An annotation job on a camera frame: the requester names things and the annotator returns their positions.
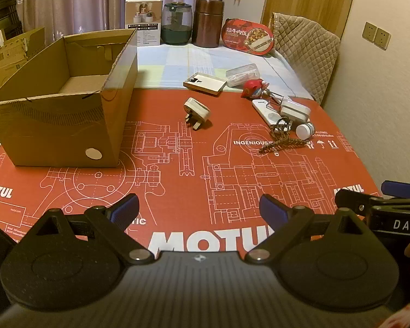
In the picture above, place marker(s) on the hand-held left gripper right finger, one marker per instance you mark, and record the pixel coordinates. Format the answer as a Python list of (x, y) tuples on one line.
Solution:
[(271, 209)]

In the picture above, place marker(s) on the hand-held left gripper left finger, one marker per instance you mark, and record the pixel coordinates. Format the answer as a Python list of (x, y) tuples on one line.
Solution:
[(124, 209)]

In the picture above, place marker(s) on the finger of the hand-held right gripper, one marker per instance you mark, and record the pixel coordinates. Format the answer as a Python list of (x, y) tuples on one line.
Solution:
[(396, 188), (350, 199)]

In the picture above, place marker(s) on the brown cardboard box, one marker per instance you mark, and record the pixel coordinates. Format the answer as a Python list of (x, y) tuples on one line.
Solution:
[(54, 126)]

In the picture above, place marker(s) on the clear plastic box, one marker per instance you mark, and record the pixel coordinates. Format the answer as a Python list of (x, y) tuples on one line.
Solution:
[(242, 74)]

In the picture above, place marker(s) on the red printed table mat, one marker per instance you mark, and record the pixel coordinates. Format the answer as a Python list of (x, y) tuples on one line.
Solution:
[(198, 184)]

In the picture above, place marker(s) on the white round container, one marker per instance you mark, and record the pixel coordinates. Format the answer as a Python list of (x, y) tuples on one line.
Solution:
[(304, 131)]

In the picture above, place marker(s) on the red patterned white clothing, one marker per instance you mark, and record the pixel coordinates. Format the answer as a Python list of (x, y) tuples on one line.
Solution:
[(408, 317)]

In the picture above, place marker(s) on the white power strip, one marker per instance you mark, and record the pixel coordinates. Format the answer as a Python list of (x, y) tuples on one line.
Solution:
[(264, 111)]

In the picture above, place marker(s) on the white rectangular case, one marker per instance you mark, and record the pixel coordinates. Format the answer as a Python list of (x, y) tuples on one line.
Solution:
[(295, 109)]

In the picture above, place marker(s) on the metal eyelash curler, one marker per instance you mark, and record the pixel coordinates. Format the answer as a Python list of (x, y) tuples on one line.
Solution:
[(276, 96)]

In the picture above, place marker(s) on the white plug adapter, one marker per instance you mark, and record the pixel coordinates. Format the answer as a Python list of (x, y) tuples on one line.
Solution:
[(196, 111)]

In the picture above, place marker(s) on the red santa toy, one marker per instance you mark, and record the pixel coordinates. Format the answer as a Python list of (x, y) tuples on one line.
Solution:
[(253, 88)]

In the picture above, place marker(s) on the beige quilted chair cover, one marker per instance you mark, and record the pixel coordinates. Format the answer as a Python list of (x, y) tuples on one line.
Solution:
[(307, 54)]

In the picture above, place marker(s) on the red oval food container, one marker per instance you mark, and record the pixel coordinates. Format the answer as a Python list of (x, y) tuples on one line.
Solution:
[(247, 37)]

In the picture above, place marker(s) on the printed cardboard storage box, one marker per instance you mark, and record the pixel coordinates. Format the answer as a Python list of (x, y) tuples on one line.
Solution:
[(10, 58)]

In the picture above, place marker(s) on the white product box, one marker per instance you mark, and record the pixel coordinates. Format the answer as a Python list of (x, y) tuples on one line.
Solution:
[(144, 20)]

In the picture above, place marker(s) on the green glass jar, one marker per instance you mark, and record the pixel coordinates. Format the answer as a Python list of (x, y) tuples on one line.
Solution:
[(176, 25)]

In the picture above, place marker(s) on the brown metal canister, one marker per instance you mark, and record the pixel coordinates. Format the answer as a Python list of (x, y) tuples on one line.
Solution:
[(207, 24)]

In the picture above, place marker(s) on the purple curtain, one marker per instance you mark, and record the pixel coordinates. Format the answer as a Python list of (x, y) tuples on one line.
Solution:
[(88, 3)]

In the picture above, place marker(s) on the beige wall socket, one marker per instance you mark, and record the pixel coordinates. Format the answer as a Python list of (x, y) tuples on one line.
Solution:
[(369, 31), (382, 38)]

